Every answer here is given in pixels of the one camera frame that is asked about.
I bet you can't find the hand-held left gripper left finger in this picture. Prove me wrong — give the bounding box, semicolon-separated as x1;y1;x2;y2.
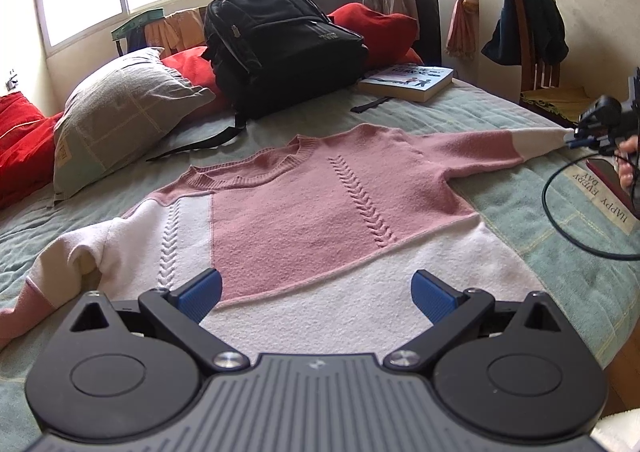
70;268;251;374

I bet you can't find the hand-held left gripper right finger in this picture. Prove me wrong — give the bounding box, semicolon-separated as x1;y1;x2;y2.
384;270;568;374

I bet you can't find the pink and white sweater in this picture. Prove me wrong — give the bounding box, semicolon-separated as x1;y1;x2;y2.
0;124;573;358

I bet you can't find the person's right hand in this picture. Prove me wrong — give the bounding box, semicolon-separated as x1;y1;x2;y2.
617;136;640;189

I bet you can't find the wooden chair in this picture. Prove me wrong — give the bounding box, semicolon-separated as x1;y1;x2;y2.
507;0;596;129

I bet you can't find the white blue paperback book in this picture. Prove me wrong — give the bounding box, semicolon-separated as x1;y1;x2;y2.
357;63;455;104

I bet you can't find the grey green plaid pillow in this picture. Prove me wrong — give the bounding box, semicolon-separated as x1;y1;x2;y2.
51;47;217;205

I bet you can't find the black backpack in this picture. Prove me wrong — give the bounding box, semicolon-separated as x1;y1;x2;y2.
146;0;371;163

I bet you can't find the green flat box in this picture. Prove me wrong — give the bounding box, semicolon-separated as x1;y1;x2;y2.
110;8;166;40

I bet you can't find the small black strap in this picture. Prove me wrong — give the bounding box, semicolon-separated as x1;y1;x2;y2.
350;98;392;114

